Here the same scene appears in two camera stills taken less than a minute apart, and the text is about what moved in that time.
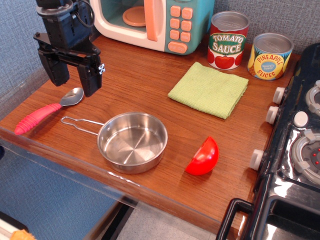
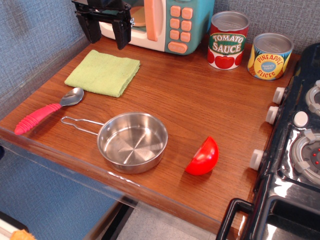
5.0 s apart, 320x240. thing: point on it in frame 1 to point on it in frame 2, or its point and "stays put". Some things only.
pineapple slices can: [269, 57] stays put
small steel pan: [130, 143] stays put
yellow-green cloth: [208, 91] to [101, 73]
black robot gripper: [84, 52] to [117, 12]
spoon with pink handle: [72, 96] stays put
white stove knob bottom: [256, 159] stays put
